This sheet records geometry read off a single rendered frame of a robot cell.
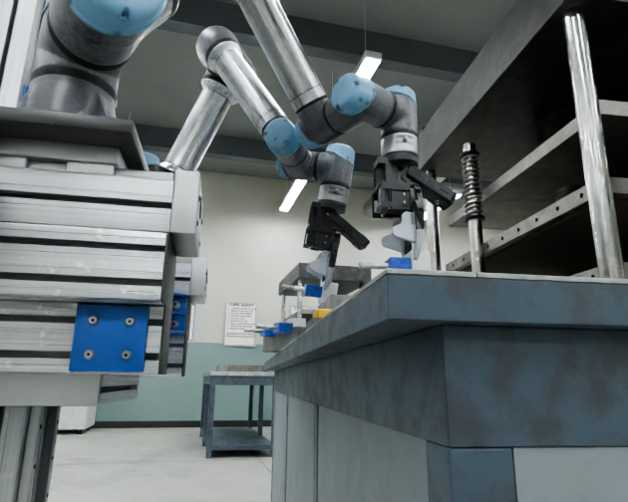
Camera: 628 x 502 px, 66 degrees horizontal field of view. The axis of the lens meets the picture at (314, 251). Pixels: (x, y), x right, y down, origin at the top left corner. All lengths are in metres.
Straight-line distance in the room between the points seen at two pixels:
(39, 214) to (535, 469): 0.60
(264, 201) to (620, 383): 8.49
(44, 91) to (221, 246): 7.78
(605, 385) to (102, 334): 0.56
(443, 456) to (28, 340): 0.52
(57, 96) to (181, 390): 7.55
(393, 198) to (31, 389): 0.66
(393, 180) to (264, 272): 7.55
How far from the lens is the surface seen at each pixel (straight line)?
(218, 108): 1.43
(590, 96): 1.63
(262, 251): 8.55
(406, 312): 0.36
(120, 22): 0.71
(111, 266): 0.66
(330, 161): 1.22
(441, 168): 2.67
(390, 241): 0.98
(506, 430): 0.41
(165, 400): 8.19
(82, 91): 0.78
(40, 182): 0.72
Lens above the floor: 0.72
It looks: 15 degrees up
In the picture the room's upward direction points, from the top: 1 degrees clockwise
